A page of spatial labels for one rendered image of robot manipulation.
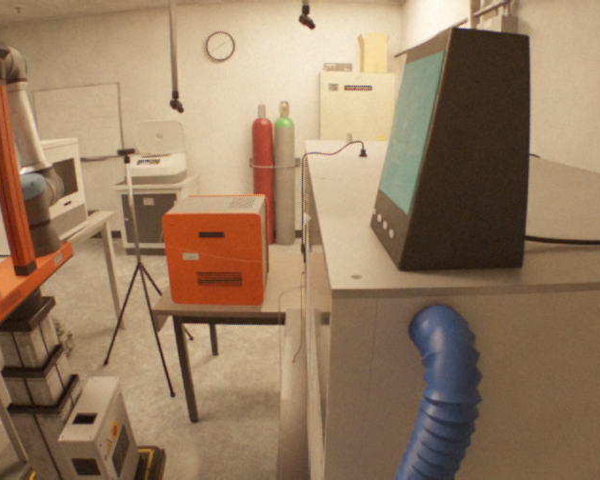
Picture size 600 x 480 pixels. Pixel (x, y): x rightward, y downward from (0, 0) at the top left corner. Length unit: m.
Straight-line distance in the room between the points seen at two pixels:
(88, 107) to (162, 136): 1.06
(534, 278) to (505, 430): 0.14
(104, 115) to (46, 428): 4.24
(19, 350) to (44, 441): 0.33
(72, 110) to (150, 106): 1.02
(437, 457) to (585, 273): 0.18
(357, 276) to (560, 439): 0.25
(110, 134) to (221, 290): 3.67
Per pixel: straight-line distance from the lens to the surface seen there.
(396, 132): 0.34
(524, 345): 0.32
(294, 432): 1.12
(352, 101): 4.30
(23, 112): 1.43
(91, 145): 5.29
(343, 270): 0.28
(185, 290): 1.81
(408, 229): 0.27
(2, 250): 2.29
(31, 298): 1.20
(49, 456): 1.49
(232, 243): 1.68
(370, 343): 0.27
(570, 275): 0.33
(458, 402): 0.23
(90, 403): 1.40
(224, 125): 4.72
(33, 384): 1.31
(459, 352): 0.23
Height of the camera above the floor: 1.55
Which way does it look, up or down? 19 degrees down
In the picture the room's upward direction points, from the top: straight up
